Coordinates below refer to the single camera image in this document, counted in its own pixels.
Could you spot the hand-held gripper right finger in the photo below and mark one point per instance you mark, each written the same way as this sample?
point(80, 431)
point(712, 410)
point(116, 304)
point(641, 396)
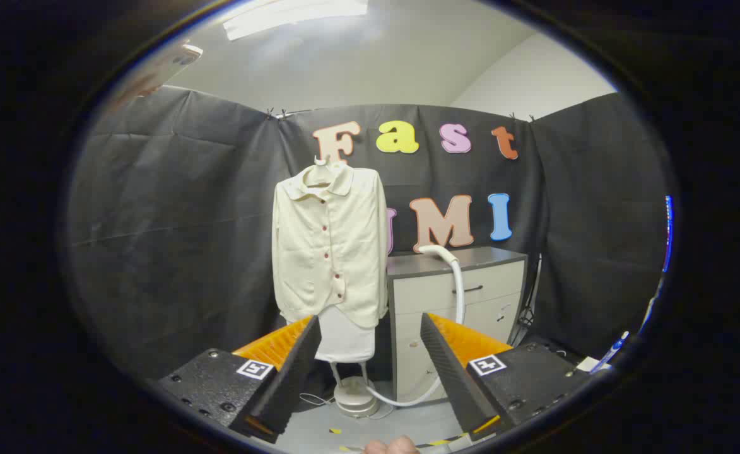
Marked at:
point(448, 372)

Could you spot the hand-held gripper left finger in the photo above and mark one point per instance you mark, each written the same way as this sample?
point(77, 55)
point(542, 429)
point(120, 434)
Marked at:
point(294, 372)

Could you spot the cream button-up shirt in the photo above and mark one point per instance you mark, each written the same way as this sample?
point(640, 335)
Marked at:
point(306, 252)

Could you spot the white clothes hanger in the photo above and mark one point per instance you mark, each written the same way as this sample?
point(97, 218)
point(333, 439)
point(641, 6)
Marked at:
point(321, 162)

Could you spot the white padded ironing form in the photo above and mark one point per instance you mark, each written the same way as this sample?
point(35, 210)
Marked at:
point(344, 340)

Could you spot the grey round stand base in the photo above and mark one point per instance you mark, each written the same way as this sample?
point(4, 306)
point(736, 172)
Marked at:
point(356, 400)

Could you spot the white cabinet with grey top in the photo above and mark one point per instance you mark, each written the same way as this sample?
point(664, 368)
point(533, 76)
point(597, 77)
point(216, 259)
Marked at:
point(433, 293)

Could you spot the blue pen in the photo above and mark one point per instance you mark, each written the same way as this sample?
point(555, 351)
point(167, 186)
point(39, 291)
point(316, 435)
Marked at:
point(612, 349)

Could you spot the ceiling light panel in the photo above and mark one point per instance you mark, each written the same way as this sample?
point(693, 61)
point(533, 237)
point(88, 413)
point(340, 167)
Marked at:
point(281, 16)

